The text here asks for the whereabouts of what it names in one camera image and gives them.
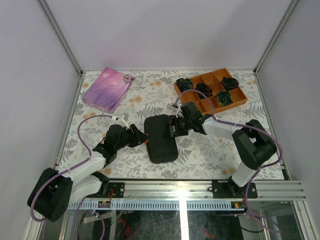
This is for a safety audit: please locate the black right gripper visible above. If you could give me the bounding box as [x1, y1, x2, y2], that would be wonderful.
[163, 116, 192, 140]

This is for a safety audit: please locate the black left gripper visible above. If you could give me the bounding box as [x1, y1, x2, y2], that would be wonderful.
[116, 124, 151, 152]

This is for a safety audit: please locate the black plastic tool case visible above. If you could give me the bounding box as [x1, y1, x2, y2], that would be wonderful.
[144, 114, 179, 164]

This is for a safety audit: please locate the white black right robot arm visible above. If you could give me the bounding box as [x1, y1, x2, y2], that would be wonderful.
[169, 101, 278, 198]

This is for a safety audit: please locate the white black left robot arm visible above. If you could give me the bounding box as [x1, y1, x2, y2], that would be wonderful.
[27, 124, 148, 222]

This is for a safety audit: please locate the black rolled tape far left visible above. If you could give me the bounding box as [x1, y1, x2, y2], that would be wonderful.
[176, 78, 194, 93]

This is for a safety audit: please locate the black rolled tape centre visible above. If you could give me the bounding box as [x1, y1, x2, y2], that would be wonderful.
[195, 83, 213, 98]

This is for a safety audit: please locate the purple folded cloth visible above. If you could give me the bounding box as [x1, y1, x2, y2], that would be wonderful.
[82, 68, 136, 113]

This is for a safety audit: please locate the black green rolled tape front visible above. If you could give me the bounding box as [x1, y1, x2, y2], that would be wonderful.
[215, 90, 233, 107]

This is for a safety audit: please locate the orange compartment tray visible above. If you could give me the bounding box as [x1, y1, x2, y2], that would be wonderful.
[173, 68, 248, 114]

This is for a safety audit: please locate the black rolled tape far right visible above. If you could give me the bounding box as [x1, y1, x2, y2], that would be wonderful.
[221, 76, 239, 91]

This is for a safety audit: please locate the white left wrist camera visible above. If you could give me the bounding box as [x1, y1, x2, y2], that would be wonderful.
[111, 113, 130, 129]

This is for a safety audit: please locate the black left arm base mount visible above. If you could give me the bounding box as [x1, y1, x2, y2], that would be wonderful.
[93, 182, 125, 199]

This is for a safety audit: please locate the aluminium front rail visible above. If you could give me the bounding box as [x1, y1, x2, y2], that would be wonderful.
[110, 179, 306, 201]

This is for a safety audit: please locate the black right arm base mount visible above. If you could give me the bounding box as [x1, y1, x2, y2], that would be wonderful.
[211, 180, 248, 199]

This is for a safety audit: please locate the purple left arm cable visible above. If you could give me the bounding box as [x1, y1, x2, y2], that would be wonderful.
[29, 114, 117, 240]

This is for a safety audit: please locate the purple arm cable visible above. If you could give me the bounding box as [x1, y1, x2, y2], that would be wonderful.
[29, 114, 117, 240]
[171, 89, 285, 235]

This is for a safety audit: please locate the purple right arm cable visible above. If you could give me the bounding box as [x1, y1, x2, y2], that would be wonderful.
[171, 89, 285, 235]

